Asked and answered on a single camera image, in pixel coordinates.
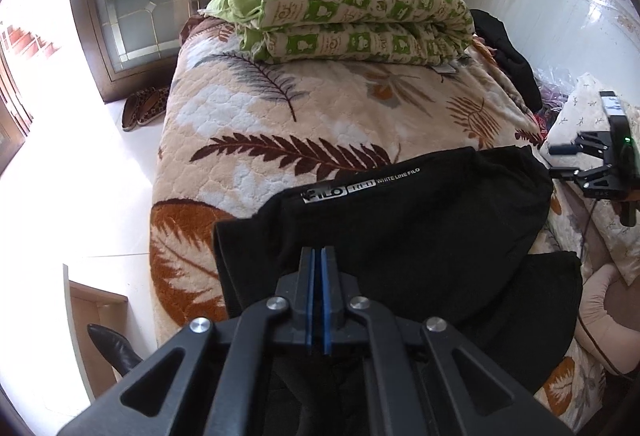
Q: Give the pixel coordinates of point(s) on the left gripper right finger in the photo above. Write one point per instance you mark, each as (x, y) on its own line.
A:
(337, 327)

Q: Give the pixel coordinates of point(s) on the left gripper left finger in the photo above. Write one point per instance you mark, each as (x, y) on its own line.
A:
(298, 289)

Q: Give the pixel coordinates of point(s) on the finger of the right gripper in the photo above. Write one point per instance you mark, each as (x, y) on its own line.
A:
(593, 143)
(594, 178)

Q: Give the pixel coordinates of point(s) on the black pants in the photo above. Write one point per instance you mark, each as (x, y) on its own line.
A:
(449, 233)

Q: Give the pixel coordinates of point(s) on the black clothes pile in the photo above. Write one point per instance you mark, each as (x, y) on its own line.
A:
(511, 62)

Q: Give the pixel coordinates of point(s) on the pink cushion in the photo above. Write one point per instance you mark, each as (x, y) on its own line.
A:
(615, 346)

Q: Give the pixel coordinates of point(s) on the leaf pattern bed blanket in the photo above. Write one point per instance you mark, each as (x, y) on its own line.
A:
(238, 131)

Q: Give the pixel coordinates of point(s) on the black leather boot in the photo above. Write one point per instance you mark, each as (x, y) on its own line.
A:
(114, 348)

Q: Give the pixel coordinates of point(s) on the cardboard box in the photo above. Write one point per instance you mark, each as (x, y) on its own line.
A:
(89, 305)

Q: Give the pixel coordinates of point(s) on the leopard print slippers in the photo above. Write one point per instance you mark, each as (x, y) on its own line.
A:
(143, 107)

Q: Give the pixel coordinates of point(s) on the green white folded quilt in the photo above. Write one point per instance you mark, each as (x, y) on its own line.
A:
(416, 32)

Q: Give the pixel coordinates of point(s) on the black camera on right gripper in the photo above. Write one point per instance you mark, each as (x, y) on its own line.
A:
(622, 151)

